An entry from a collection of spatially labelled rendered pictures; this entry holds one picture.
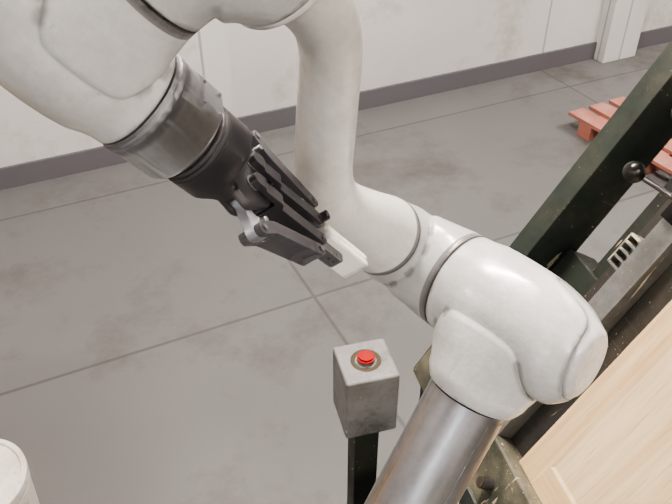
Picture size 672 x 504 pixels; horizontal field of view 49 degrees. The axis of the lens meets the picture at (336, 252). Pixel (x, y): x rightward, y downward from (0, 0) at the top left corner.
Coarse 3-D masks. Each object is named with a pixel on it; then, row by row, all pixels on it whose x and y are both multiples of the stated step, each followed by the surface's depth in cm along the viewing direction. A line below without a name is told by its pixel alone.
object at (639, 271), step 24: (648, 240) 131; (624, 264) 134; (648, 264) 130; (600, 288) 137; (624, 288) 132; (648, 288) 133; (600, 312) 135; (624, 312) 135; (528, 408) 145; (504, 432) 148
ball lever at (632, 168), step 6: (630, 162) 125; (636, 162) 124; (624, 168) 125; (630, 168) 124; (636, 168) 124; (642, 168) 124; (624, 174) 125; (630, 174) 124; (636, 174) 124; (642, 174) 124; (630, 180) 125; (636, 180) 124; (642, 180) 125; (648, 180) 125; (654, 186) 125; (660, 186) 125; (660, 192) 126; (666, 192) 125
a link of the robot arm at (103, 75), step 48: (0, 0) 44; (48, 0) 45; (96, 0) 46; (0, 48) 46; (48, 48) 46; (96, 48) 47; (144, 48) 48; (48, 96) 49; (96, 96) 50; (144, 96) 52
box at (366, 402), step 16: (336, 352) 162; (352, 352) 162; (384, 352) 162; (336, 368) 163; (352, 368) 159; (384, 368) 159; (336, 384) 166; (352, 384) 155; (368, 384) 156; (384, 384) 158; (336, 400) 170; (352, 400) 158; (368, 400) 159; (384, 400) 161; (352, 416) 161; (368, 416) 163; (384, 416) 164; (352, 432) 165; (368, 432) 166
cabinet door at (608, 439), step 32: (640, 352) 128; (608, 384) 132; (640, 384) 127; (576, 416) 136; (608, 416) 131; (640, 416) 125; (544, 448) 140; (576, 448) 134; (608, 448) 129; (640, 448) 124; (544, 480) 138; (576, 480) 132; (608, 480) 127; (640, 480) 122
